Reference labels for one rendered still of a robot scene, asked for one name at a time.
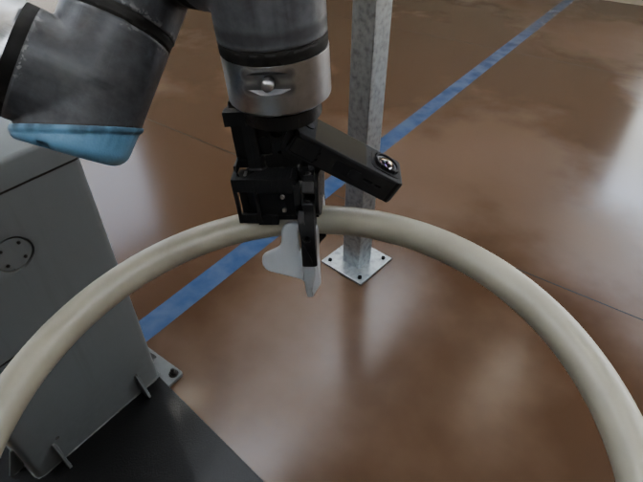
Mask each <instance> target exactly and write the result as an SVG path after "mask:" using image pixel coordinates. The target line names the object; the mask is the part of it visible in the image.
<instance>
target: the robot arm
mask: <svg viewBox="0 0 643 482"><path fill-rule="evenodd" d="M188 9H192V10H199V11H206V12H210V13H211V18H212V23H213V27H214V31H215V36H216V42H217V46H218V51H219V54H220V57H221V62H222V67H223V72H224V77H225V81H226V86H227V91H228V95H229V100H228V105H227V107H225V108H224V109H223V111H222V117H223V122H224V125H225V127H230V128H231V130H232V134H233V143H234V147H235V152H236V157H237V158H236V160H235V163H234V165H233V175H232V177H231V184H232V189H233V197H234V200H235V204H236V209H237V213H238V217H239V222H240V223H259V225H279V220H292V219H298V222H296V221H291V222H288V223H286V224H285V225H284V226H283V227H282V230H281V243H280V245H279V246H278V247H276V248H274V249H272V250H269V251H267V252H266V253H264V254H263V256H262V264H263V266H264V267H265V269H267V270H268V271H270V272H274V273H278V274H285V275H289V276H292V277H296V278H300V279H301V280H303V281H304V284H305V290H306V293H307V296H314V294H315V292H316V291H317V290H318V288H319V286H320V285H321V283H322V278H321V261H320V242H321V241H322V240H323V238H324V237H325V236H326V233H319V227H318V225H317V217H319V216H320V215H322V206H325V195H324V172H326V173H328V174H330V175H332V176H334V177H336V178H338V179H340V180H342V181H344V182H346V183H348V184H350V185H352V186H355V187H357V188H358V189H360V190H362V191H364V192H366V193H368V194H370V195H372V196H374V197H376V198H378V199H380V200H382V201H384V202H388V201H390V199H391V198H392V197H393V196H394V194H395V193H396V192H397V191H398V189H399V188H400V187H401V185H402V177H401V169H400V165H399V163H398V162H397V161H396V160H394V159H392V158H391V157H390V156H388V155H386V154H383V153H381V152H380V151H378V150H376V149H374V148H372V147H370V146H368V145H366V144H365V143H363V142H360V141H358V140H356V139H354V138H352V137H350V136H349V135H347V134H345V133H344V132H342V131H340V130H338V129H336V128H335V127H333V126H331V125H329V124H327V123H325V122H323V121H321V120H319V119H318V117H319V116H320V115H321V113H322V102H324V101H325V100H326V99H327V98H328V97H329V95H330V93H331V89H332V86H331V68H330V51H329V40H328V29H327V11H326V0H58V2H57V5H56V8H55V12H54V13H50V12H49V11H46V10H44V9H42V8H39V7H38V6H36V5H34V4H32V3H30V2H28V1H26V0H0V117H2V118H4V119H7V120H9V121H11V122H12V123H10V124H9V125H8V130H9V132H10V134H11V136H12V137H13V138H15V139H17V140H19V141H22V142H28V143H31V144H35V145H38V146H42V147H45V148H49V149H52V150H54V151H57V152H61V153H64V154H68V155H71V156H75V157H79V158H81V159H85V160H89V161H92V162H96V163H100V164H107V165H113V166H115V165H121V164H124V163H125V162H126V161H127V160H128V159H129V157H130V155H131V153H132V151H133V148H134V146H135V144H136V141H137V139H138V138H139V136H140V135H141V134H142V133H143V132H144V129H143V128H142V127H143V125H144V120H145V118H146V115H147V112H148V110H149V107H150V104H151V102H152V100H153V98H154V95H155V92H156V90H157V87H158V84H159V82H160V79H161V76H162V74H163V71H164V68H165V67H166V62H167V60H168V57H169V54H170V52H171V49H172V48H173V47H174V45H175V42H176V39H177V37H178V34H179V31H180V29H181V27H182V24H183V21H184V18H185V16H186V13H187V10H188ZM239 167H246V169H240V170H239ZM238 170H239V172H238ZM237 192H239V195H240V199H241V204H242V207H243V212H242V210H241V206H240V202H239V197H238V193H237ZM299 236H300V243H301V248H300V245H299Z"/></svg>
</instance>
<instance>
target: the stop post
mask: <svg viewBox="0 0 643 482"><path fill-rule="evenodd" d="M392 1H393V0H353V7H352V32H351V58H350V82H349V107H348V132H347V135H349V136H350V137H352V138H354V139H356V140H358V141H360V142H363V143H365V144H366V145H368V146H370V147H372V148H374V149H376V150H378V151H380V144H381V133H382V122H383V111H384V99H385V89H386V77H387V66H388V45H389V34H390V23H391V12H392ZM375 199H376V197H374V196H372V195H370V194H368V193H366V192H364V191H362V190H360V189H358V188H357V187H355V186H352V185H350V184H348V183H345V206H346V207H354V208H368V209H374V210H375ZM371 244H372V239H369V238H364V237H358V236H351V235H344V244H343V245H342V246H340V247H339V248H337V249H336V250H335V251H333V252H332V253H330V254H329V255H328V256H327V257H326V258H325V259H323V260H322V261H321V262H322V263H323V264H325V265H326V266H328V267H330V268H331V269H333V270H334V271H336V272H338V273H339V274H342V275H343V276H345V277H347V278H348V279H350V280H352V281H353V282H355V283H357V284H358V285H360V286H362V285H363V284H364V283H365V282H366V281H367V280H369V279H370V278H371V277H372V276H373V275H375V274H376V273H377V272H378V271H379V270H381V269H382V268H383V267H384V266H385V265H387V263H388V262H389V261H390V260H391V258H390V257H389V256H387V255H385V254H383V253H381V252H379V251H377V250H375V249H373V248H371Z"/></svg>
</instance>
